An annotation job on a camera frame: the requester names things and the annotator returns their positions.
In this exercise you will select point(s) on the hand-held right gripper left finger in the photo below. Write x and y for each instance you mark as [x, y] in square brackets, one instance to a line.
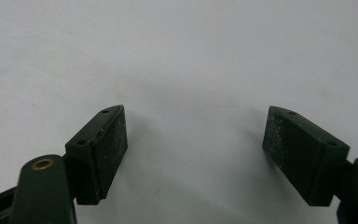
[96, 158]

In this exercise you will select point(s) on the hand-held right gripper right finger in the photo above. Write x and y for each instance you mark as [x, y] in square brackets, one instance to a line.
[304, 158]

